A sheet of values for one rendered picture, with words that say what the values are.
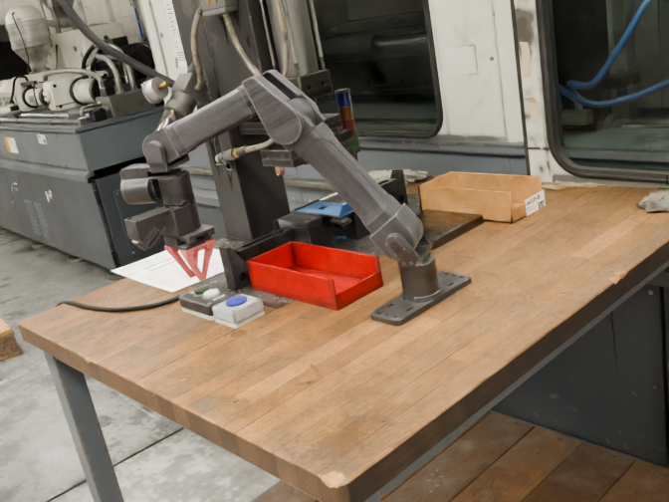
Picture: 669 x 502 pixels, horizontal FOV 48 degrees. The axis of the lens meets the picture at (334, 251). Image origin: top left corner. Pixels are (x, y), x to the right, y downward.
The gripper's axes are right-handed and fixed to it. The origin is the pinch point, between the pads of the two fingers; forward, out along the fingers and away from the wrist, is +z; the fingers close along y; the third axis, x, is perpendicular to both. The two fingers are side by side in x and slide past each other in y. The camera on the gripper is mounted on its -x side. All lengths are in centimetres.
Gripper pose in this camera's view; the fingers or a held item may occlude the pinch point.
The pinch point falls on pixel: (197, 274)
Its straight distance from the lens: 144.6
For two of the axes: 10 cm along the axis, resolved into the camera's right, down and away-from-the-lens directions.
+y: 6.8, 1.3, -7.2
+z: 1.6, 9.3, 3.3
